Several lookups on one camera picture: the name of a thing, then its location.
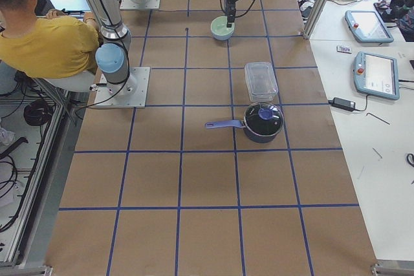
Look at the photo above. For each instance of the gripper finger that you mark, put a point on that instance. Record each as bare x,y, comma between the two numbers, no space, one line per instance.
230,18

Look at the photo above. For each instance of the green bowl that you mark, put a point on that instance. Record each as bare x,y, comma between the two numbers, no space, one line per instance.
218,25

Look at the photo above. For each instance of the blue bowl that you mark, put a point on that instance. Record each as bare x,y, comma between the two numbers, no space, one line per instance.
222,37

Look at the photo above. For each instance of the clear plastic food container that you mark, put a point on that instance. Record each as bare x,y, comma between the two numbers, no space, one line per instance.
261,81

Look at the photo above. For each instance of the dark blue saucepan with lid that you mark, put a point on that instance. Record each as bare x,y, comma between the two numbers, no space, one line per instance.
261,122

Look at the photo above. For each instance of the teach pendant far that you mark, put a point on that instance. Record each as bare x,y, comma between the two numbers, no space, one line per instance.
367,27

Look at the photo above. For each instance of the teach pendant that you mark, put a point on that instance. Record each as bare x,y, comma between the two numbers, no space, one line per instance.
376,75
367,27

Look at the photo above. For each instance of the black power adapter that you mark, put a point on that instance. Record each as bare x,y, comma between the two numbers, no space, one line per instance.
342,104

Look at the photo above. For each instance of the teach pendant near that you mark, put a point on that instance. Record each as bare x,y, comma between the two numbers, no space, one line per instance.
376,75

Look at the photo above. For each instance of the person in yellow shirt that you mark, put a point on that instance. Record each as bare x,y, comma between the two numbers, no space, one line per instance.
51,47

